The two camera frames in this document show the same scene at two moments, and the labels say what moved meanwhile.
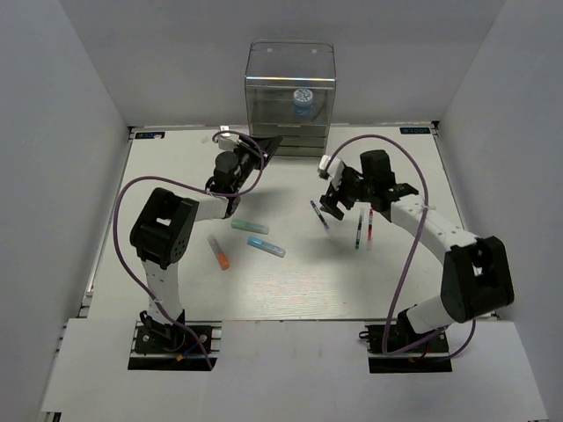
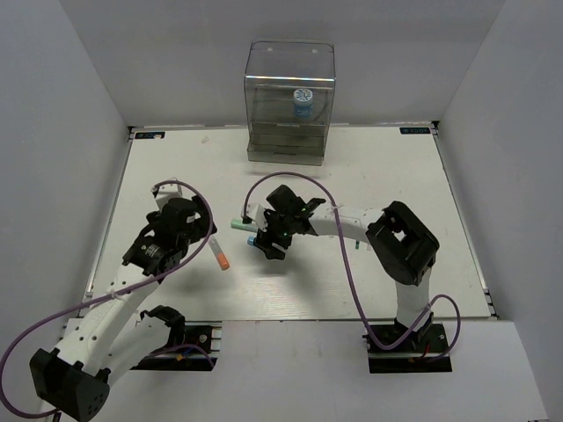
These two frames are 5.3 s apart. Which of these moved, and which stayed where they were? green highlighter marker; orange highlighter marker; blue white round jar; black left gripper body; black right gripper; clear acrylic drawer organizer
Moved: black left gripper body; black right gripper
Stayed: blue white round jar; clear acrylic drawer organizer; orange highlighter marker; green highlighter marker
